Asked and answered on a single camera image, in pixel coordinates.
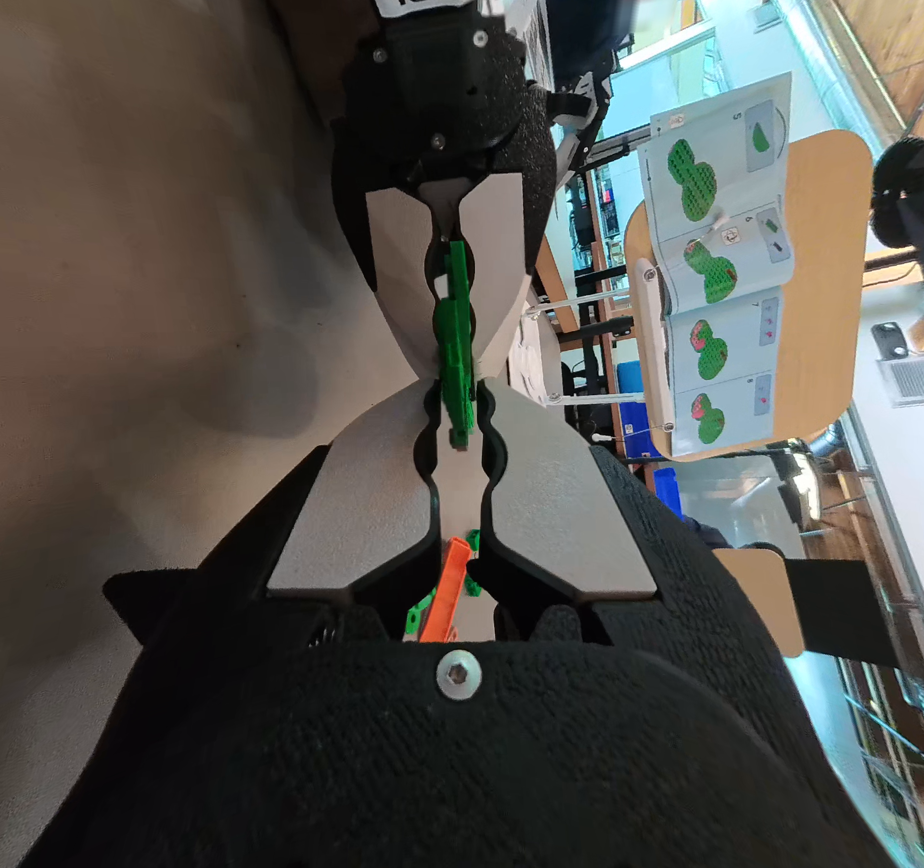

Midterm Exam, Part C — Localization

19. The spare hand-held gripper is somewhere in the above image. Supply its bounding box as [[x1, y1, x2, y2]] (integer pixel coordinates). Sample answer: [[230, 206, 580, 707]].
[[547, 74, 615, 183]]

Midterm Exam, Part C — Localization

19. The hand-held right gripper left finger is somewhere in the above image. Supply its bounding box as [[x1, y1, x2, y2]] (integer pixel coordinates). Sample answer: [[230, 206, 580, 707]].
[[266, 379, 443, 603]]

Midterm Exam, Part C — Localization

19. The green lego plate assembly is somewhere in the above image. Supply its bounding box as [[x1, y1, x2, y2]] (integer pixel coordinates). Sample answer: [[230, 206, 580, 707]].
[[431, 238, 481, 450]]

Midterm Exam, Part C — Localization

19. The person's left forearm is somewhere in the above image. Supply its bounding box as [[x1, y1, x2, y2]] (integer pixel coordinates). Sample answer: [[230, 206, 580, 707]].
[[242, 0, 362, 125]]

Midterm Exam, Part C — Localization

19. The orange brick separator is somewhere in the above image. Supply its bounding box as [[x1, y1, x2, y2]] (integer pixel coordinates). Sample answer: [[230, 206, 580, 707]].
[[417, 537, 473, 644]]

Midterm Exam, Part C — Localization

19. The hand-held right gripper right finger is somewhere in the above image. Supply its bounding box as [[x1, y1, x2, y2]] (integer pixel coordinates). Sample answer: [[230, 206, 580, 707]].
[[469, 379, 661, 605]]

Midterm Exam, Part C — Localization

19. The lego instruction booklet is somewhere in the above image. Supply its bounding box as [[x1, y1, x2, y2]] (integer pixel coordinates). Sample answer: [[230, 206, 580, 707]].
[[637, 72, 795, 459]]

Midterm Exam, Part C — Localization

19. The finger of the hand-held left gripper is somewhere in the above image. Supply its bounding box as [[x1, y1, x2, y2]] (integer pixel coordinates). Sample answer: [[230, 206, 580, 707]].
[[453, 171, 534, 379], [364, 186, 445, 382]]

